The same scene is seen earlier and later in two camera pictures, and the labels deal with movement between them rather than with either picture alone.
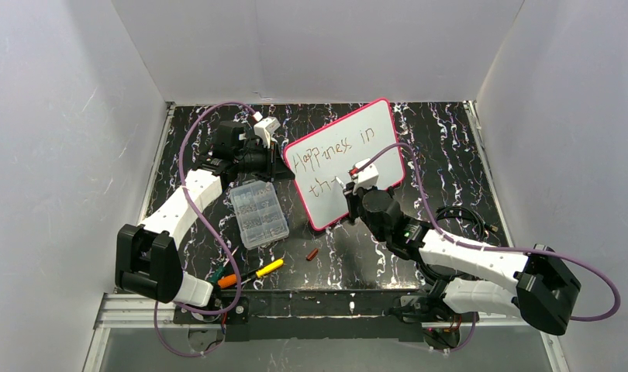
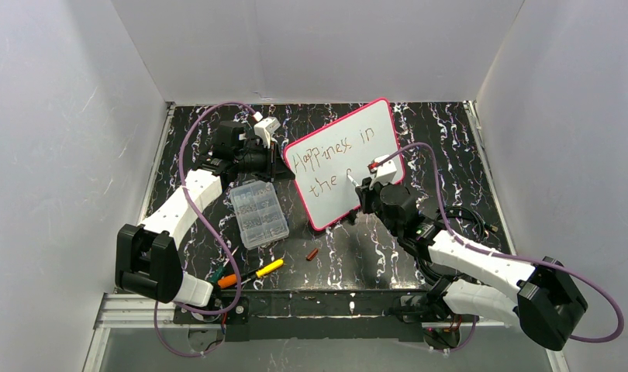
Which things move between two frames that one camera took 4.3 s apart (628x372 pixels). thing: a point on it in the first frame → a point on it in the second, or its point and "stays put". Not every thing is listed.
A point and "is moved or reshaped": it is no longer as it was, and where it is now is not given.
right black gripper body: x=352 y=196 → x=365 y=194
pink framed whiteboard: x=319 y=159 stays put
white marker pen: x=341 y=183 is moved or reshaped
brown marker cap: x=312 y=254 stays put
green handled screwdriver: x=216 y=275 stays put
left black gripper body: x=268 y=163 stays put
